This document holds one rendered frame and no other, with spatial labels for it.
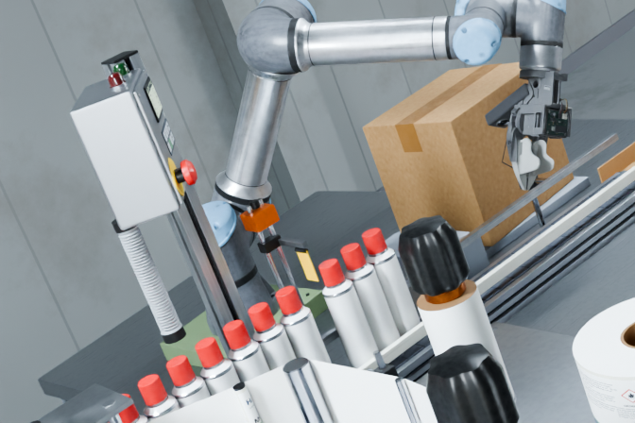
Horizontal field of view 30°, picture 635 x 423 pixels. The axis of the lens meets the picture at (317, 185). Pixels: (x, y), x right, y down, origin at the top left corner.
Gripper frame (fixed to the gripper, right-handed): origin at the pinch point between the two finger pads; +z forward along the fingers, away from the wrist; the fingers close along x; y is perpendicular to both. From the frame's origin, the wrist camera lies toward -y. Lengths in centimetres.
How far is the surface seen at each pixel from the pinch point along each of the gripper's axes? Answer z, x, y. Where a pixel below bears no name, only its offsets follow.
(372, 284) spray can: 18.4, -35.1, 2.7
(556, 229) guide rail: 8.0, 4.7, 4.4
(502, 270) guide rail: 15.5, -8.0, 4.4
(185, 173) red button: 3, -70, 1
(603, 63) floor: -70, 321, -263
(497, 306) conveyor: 21.7, -9.2, 5.1
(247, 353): 29, -58, 2
